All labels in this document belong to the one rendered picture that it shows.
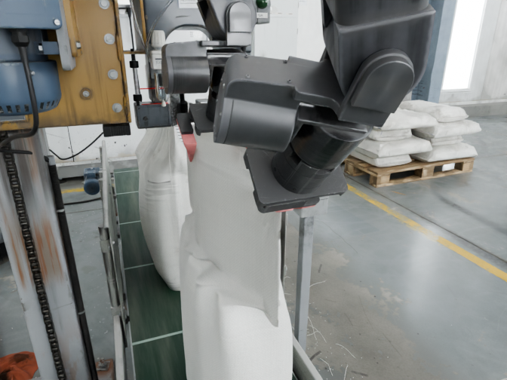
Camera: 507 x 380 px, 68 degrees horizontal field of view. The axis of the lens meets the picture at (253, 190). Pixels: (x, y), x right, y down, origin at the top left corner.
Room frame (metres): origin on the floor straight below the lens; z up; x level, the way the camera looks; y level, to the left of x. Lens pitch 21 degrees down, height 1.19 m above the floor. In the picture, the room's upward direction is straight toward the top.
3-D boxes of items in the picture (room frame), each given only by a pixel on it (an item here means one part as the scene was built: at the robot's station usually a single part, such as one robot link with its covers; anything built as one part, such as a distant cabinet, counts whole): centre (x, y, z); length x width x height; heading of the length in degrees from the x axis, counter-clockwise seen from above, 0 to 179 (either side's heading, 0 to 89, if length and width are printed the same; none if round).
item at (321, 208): (0.92, -0.14, 0.81); 0.08 x 0.08 x 0.06; 21
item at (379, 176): (3.75, -1.49, 0.07); 1.20 x 0.82 x 0.14; 113
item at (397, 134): (3.62, -1.18, 0.44); 0.66 x 0.42 x 0.14; 15
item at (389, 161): (3.60, -1.17, 0.20); 0.66 x 0.44 x 0.12; 21
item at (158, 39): (0.85, 0.20, 1.14); 0.05 x 0.04 x 0.16; 111
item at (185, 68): (0.57, 0.07, 1.19); 0.11 x 0.09 x 0.12; 112
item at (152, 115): (0.90, 0.24, 1.04); 0.08 x 0.06 x 0.05; 111
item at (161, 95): (0.85, 0.20, 1.11); 0.03 x 0.03 x 0.06
